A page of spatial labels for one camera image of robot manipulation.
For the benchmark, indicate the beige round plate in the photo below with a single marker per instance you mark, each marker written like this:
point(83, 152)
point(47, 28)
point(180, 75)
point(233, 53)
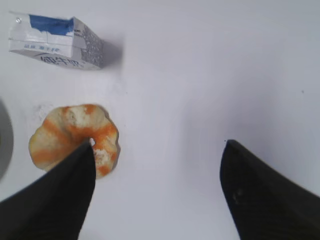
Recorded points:
point(6, 139)

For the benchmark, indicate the white blue milk carton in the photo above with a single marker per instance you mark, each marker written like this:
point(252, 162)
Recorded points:
point(64, 42)

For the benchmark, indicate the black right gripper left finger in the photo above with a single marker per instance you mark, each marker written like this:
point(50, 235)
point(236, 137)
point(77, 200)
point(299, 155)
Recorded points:
point(55, 206)

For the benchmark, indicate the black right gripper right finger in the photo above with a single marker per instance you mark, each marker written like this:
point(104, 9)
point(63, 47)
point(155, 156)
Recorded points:
point(264, 204)

